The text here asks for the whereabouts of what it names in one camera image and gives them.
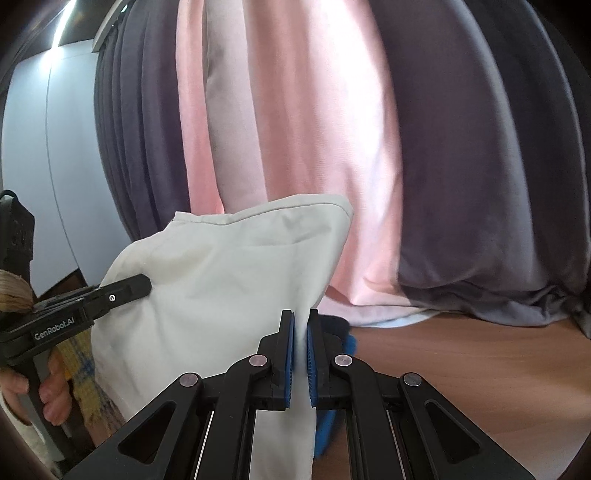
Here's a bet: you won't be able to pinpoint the cream white shorts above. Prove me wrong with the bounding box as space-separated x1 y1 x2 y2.
91 194 353 479

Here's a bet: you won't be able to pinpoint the person's left hand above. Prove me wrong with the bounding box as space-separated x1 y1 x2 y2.
0 350 74 426

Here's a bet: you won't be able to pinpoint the mustard plaid scarf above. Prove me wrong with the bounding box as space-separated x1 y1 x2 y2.
57 330 124 444

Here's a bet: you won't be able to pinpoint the blue folded garment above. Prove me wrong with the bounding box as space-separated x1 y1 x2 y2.
313 333 358 458

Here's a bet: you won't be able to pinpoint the pink curtain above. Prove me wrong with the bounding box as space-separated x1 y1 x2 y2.
175 1 429 328

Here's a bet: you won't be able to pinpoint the grey curtain right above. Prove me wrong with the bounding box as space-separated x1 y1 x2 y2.
370 1 590 332

